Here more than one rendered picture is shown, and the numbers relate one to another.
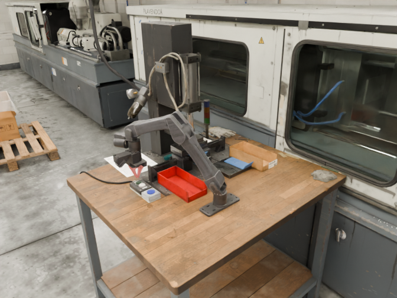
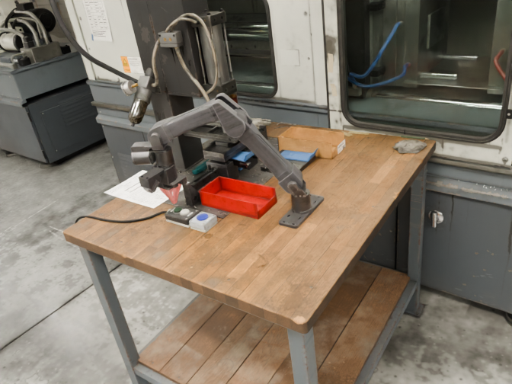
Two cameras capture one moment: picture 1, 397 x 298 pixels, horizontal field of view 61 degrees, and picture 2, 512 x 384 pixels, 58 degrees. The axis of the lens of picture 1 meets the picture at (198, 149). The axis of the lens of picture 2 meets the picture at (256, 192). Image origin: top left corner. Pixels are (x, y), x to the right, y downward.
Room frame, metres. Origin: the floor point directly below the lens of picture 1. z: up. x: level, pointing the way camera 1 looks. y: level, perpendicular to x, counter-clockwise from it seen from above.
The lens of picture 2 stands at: (0.04, 0.32, 1.73)
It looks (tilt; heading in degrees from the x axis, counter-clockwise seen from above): 29 degrees down; 348
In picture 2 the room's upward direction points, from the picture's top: 9 degrees counter-clockwise
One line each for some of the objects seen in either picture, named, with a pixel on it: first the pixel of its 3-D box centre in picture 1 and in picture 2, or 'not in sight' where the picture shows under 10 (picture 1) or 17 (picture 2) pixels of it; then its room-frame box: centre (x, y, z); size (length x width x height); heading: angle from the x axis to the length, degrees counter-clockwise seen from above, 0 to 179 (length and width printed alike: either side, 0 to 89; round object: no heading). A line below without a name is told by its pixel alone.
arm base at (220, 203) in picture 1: (220, 197); (301, 201); (1.29, -0.09, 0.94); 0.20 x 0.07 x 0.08; 130
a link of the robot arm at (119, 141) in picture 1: (126, 136); (149, 147); (1.46, 0.34, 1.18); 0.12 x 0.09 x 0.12; 68
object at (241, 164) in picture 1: (238, 161); (297, 152); (1.66, -0.22, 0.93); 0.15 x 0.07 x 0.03; 44
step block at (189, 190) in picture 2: (155, 171); (193, 190); (1.54, 0.23, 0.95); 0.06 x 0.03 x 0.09; 130
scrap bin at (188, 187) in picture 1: (181, 182); (237, 196); (1.45, 0.09, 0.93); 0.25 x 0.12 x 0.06; 40
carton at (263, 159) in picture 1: (252, 155); (311, 142); (1.73, -0.31, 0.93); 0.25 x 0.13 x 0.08; 40
